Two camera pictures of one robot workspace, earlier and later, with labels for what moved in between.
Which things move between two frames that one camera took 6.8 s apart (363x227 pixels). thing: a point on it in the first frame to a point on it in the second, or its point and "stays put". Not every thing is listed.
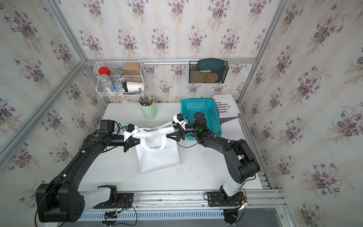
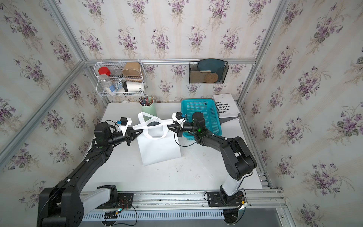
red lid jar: [104, 70] stays put
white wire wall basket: [119, 78] stays put
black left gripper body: [127, 144] to [118, 138]
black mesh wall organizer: [208, 72] stays put
